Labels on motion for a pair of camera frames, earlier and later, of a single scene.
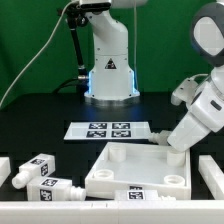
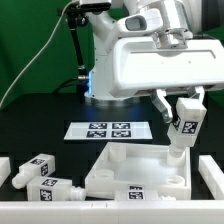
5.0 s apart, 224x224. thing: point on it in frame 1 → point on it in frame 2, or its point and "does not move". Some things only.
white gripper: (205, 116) → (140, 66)
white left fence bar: (5, 169) does not move
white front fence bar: (113, 212) does not move
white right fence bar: (212, 176) does not move
